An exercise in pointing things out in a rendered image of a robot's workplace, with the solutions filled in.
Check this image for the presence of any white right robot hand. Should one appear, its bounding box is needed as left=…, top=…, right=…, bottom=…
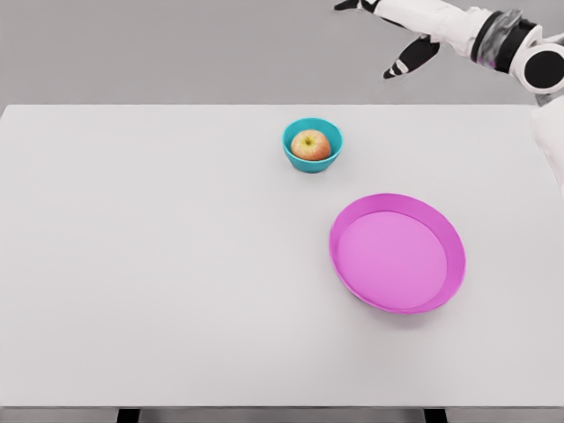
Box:
left=333, top=0, right=443, bottom=81

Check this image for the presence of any red-yellow apple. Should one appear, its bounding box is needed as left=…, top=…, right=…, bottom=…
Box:
left=290, top=129, right=332, bottom=161

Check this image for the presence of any blue bowl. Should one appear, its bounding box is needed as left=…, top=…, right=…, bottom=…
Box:
left=281, top=117, right=345, bottom=174

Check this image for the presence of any pink plate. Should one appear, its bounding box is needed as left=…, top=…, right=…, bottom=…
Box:
left=328, top=192, right=467, bottom=315

